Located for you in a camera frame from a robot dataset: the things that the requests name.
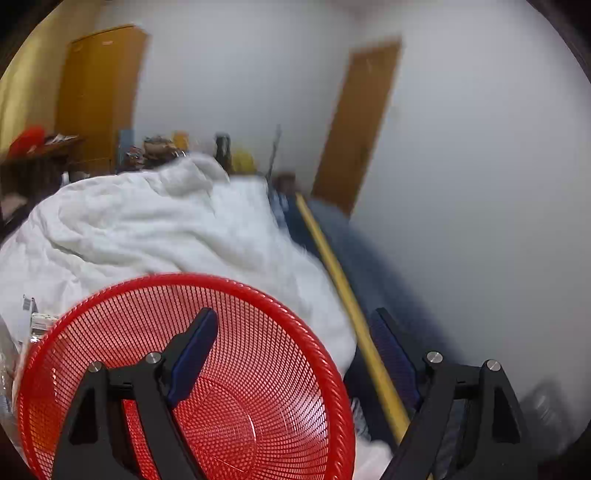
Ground brown lidded pot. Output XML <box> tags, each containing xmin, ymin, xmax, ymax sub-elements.
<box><xmin>143</xmin><ymin>136</ymin><xmax>178</xmax><ymax>160</ymax></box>

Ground blue bed sheet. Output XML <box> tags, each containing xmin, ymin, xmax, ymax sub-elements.
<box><xmin>268</xmin><ymin>185</ymin><xmax>462</xmax><ymax>480</ymax></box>

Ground dark wooden desk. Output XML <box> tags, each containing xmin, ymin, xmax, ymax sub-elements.
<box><xmin>0</xmin><ymin>136</ymin><xmax>86</xmax><ymax>222</ymax></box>

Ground yellow wooden wardrobe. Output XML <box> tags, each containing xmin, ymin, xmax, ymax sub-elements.
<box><xmin>55</xmin><ymin>24</ymin><xmax>148</xmax><ymax>176</ymax></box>

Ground white blanket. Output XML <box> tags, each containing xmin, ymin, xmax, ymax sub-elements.
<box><xmin>0</xmin><ymin>152</ymin><xmax>393</xmax><ymax>480</ymax></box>

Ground yellow pot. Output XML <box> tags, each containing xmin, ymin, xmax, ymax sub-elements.
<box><xmin>231</xmin><ymin>148</ymin><xmax>257</xmax><ymax>175</ymax></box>

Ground red mesh basket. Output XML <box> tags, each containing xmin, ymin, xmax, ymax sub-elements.
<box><xmin>16</xmin><ymin>272</ymin><xmax>356</xmax><ymax>480</ymax></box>

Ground blue box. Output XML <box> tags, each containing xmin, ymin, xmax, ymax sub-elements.
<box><xmin>117</xmin><ymin>129</ymin><xmax>136</xmax><ymax>172</ymax></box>

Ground yellow bed frame rail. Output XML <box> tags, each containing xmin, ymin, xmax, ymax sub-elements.
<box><xmin>294</xmin><ymin>191</ymin><xmax>435</xmax><ymax>480</ymax></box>

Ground beige curtain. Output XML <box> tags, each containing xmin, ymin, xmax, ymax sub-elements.
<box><xmin>0</xmin><ymin>28</ymin><xmax>70</xmax><ymax>155</ymax></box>

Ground thin black pole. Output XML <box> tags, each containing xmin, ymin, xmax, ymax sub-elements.
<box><xmin>268</xmin><ymin>124</ymin><xmax>282</xmax><ymax>178</ymax></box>

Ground brown wooden door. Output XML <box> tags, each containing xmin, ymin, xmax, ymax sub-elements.
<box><xmin>311</xmin><ymin>39</ymin><xmax>402</xmax><ymax>215</ymax></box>

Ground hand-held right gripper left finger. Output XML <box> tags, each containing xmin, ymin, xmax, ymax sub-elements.
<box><xmin>52</xmin><ymin>308</ymin><xmax>219</xmax><ymax>480</ymax></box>

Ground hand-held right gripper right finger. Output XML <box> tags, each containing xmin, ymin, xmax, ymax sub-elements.
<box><xmin>370</xmin><ymin>308</ymin><xmax>540</xmax><ymax>480</ymax></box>

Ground black bottle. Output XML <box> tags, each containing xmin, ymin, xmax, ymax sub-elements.
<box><xmin>215</xmin><ymin>133</ymin><xmax>232</xmax><ymax>172</ymax></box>

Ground clear plastic snack bag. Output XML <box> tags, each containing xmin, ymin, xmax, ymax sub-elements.
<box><xmin>0</xmin><ymin>318</ymin><xmax>35</xmax><ymax>444</ymax></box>

